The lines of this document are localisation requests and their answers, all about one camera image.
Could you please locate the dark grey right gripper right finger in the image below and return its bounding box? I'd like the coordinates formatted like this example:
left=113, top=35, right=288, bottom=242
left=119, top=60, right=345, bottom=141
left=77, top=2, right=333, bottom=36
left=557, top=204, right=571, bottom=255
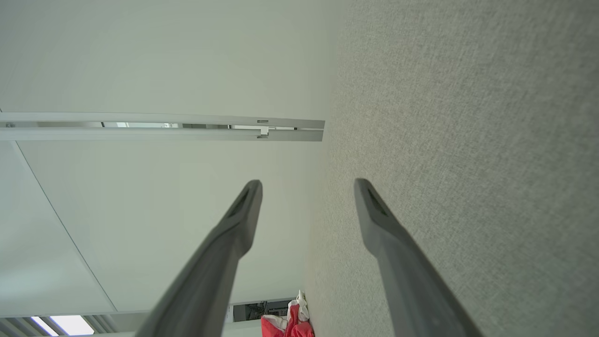
left=354, top=178, right=483, bottom=337

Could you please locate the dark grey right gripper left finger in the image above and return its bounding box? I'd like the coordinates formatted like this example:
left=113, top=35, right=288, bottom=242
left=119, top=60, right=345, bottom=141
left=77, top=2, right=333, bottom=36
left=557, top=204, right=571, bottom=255
left=136, top=179, right=263, bottom=337

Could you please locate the red jersey with white trim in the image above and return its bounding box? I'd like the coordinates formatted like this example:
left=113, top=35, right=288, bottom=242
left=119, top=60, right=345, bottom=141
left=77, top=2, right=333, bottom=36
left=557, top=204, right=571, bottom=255
left=261, top=290, right=315, bottom=337

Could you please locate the bright window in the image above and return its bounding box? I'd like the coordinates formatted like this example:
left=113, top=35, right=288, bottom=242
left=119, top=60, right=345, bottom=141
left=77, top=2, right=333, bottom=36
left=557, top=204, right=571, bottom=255
left=0, top=315, right=120, bottom=337

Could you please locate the grey aluminium partition post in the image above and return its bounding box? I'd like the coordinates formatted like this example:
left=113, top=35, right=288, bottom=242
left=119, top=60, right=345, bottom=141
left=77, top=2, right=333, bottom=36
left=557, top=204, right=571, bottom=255
left=0, top=111, right=325, bottom=142

